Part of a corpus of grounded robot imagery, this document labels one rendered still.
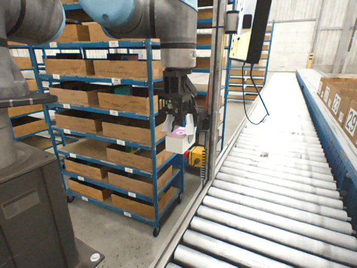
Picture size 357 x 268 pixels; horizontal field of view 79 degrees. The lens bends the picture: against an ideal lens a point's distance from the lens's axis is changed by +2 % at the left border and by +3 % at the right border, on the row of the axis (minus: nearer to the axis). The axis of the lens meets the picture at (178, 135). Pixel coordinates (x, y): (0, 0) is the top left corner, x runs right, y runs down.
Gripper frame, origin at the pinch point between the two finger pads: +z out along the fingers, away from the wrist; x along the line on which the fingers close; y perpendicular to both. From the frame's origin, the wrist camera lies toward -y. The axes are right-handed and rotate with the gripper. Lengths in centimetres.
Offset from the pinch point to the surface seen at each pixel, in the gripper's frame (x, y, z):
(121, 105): -64, -50, 8
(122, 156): -68, -51, 45
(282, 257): 32.8, 1.3, 31.1
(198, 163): -2.7, -25.0, 22.2
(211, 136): 2.1, -26.9, 9.3
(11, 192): -17.6, 37.3, 0.5
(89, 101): -92, -50, 8
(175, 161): -64, -128, 87
